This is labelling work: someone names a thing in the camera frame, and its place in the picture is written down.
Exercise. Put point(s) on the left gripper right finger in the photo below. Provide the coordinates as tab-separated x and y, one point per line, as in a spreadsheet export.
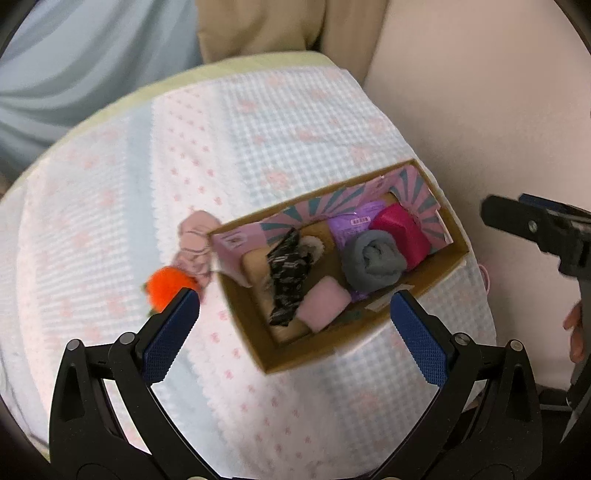
485	419

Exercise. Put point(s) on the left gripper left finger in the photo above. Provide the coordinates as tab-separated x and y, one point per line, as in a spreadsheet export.
105	421

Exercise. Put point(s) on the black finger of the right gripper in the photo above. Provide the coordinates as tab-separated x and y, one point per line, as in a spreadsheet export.
532	218

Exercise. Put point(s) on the magenta cloth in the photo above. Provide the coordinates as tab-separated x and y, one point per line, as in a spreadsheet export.
410	240

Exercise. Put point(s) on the orange fluffy pompom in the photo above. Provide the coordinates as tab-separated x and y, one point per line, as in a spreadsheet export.
163	285

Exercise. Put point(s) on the dark grey fleece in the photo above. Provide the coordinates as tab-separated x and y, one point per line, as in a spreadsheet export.
372	261

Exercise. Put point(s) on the light pink fleece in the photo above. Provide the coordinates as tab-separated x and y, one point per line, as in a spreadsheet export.
323	304

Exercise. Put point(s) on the pale pink printed cloth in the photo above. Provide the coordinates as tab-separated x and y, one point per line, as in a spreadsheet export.
194	254

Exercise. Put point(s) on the black white patterned cloth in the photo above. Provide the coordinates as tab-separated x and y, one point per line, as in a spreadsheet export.
289	268

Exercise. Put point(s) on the person's right hand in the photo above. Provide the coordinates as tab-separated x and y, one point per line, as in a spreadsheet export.
573	324

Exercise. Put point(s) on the pink plastic object on floor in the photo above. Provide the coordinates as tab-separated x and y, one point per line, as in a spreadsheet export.
485	277

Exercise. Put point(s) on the purple plastic packet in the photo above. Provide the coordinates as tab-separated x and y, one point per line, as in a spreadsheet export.
346	226

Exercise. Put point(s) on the cardboard box with pink flaps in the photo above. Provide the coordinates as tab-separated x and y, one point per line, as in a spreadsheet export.
341	263

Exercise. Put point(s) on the beige curtain right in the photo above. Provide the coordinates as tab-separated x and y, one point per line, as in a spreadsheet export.
346	31

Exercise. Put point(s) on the light blue curtain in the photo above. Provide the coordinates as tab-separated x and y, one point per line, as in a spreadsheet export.
69	59

